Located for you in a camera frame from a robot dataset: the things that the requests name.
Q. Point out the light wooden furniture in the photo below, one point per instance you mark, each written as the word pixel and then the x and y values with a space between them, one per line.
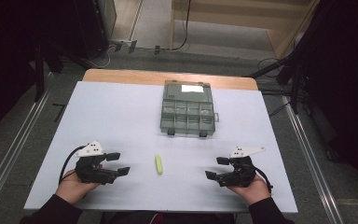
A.
pixel 230 15

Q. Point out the black metal stand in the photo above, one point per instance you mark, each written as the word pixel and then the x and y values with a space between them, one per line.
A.
pixel 295 84
pixel 39 74

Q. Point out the white power strip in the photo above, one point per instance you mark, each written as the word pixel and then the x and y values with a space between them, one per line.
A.
pixel 122 43

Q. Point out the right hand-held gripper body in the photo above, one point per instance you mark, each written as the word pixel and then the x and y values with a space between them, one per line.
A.
pixel 242 175

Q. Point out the clear plastic compartment box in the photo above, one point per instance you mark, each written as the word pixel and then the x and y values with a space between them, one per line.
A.
pixel 188 115

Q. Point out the small yellow-green stick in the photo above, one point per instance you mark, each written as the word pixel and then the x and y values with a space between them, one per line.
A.
pixel 158 165

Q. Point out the dark cabinet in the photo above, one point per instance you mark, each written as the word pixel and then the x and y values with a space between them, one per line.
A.
pixel 90 28

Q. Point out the wooden table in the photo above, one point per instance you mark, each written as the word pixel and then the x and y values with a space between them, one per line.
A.
pixel 121 75

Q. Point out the metal floor rail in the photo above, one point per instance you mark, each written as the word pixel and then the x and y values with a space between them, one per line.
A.
pixel 310 158
pixel 15 146

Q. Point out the person's torso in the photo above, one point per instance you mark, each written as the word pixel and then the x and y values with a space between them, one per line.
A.
pixel 167 218

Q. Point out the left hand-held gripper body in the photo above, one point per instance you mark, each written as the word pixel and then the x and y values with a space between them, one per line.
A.
pixel 88 172

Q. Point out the person's right hand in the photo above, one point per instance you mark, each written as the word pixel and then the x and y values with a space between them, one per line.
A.
pixel 254 193

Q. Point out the white board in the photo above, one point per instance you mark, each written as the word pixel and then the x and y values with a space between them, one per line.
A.
pixel 121 124

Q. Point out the person's left hand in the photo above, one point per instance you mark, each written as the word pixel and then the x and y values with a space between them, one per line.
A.
pixel 71 188

